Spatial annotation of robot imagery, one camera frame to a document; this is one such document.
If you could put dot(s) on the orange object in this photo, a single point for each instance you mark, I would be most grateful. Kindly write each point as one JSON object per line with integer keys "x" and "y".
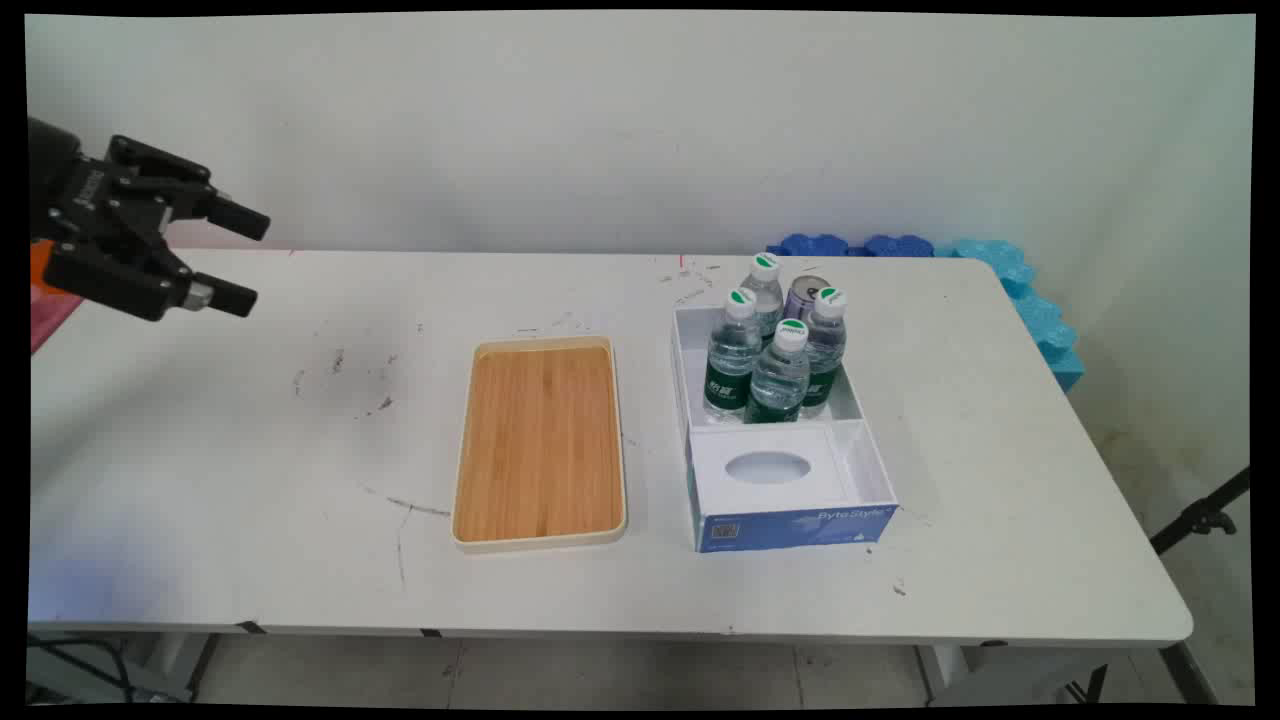
{"x": 45, "y": 268}

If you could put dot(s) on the pink flat object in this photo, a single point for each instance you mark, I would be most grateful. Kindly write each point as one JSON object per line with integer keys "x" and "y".
{"x": 48, "y": 318}

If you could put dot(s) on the dark blue foam mat piece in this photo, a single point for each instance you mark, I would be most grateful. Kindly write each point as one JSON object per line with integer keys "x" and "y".
{"x": 812, "y": 245}
{"x": 898, "y": 246}

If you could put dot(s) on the light blue foam mat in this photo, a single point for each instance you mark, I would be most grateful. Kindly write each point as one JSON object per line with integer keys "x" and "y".
{"x": 1035, "y": 310}

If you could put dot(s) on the silver drink can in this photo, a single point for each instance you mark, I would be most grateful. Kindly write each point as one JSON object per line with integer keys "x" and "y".
{"x": 802, "y": 295}

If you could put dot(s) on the grey table leg frame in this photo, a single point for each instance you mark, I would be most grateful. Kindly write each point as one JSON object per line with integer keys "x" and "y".
{"x": 180, "y": 665}
{"x": 1000, "y": 675}

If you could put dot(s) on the bamboo tray with cream rim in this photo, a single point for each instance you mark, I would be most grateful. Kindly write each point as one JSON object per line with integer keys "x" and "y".
{"x": 540, "y": 445}

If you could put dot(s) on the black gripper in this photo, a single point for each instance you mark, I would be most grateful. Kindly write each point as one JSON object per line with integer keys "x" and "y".
{"x": 70, "y": 195}

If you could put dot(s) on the water bottle with green label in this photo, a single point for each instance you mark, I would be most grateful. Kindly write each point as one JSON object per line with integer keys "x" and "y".
{"x": 732, "y": 365}
{"x": 826, "y": 350}
{"x": 778, "y": 385}
{"x": 766, "y": 290}

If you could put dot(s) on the white and blue cardboard box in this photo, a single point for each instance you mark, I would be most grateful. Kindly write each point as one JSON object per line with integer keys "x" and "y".
{"x": 790, "y": 485}

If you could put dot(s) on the black tripod stand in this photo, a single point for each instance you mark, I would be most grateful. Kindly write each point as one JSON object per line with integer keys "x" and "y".
{"x": 1195, "y": 520}

